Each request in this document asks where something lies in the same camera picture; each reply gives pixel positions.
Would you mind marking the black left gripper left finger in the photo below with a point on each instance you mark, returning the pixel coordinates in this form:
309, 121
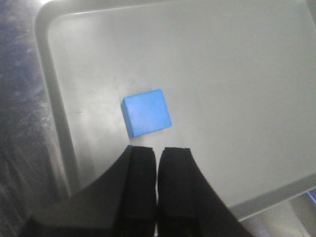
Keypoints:
120, 203

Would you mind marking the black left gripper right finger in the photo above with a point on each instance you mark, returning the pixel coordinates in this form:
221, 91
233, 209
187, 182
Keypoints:
187, 204

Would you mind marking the blue cube block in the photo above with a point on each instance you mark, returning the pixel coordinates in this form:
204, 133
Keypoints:
145, 113

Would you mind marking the grey metal tray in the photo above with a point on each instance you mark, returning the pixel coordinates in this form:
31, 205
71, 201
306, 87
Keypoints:
238, 77

